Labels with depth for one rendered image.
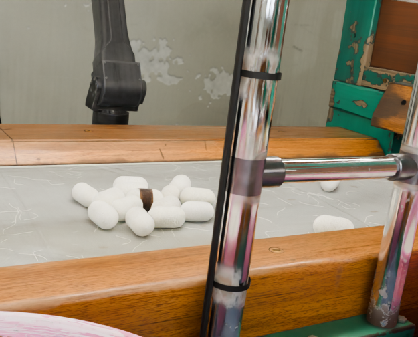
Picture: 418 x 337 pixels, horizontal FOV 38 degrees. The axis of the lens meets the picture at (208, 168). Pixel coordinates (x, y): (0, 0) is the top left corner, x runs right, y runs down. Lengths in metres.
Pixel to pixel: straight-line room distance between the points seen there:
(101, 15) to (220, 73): 1.94
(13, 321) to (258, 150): 0.16
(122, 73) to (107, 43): 0.06
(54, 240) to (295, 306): 0.20
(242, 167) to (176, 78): 2.52
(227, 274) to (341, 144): 0.61
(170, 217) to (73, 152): 0.23
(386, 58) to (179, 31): 1.88
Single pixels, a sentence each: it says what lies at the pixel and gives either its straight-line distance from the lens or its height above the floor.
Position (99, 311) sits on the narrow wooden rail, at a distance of 0.38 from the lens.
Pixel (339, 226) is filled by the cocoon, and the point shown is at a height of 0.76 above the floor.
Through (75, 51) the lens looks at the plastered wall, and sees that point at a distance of 2.69.
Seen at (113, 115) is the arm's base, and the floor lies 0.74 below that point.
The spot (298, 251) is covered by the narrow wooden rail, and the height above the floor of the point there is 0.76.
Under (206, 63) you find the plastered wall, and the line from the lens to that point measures 2.93.
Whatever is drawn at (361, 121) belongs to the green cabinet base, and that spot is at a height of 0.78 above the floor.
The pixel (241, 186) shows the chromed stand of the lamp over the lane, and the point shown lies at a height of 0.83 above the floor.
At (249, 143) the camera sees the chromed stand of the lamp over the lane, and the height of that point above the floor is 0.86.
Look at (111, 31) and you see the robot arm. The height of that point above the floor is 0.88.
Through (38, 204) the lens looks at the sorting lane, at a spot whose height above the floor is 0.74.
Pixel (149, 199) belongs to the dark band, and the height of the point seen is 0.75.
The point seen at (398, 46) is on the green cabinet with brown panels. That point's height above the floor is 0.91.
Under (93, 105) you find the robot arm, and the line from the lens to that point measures 1.04.
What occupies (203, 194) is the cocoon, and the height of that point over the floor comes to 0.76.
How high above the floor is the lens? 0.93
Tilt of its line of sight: 14 degrees down
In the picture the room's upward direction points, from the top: 7 degrees clockwise
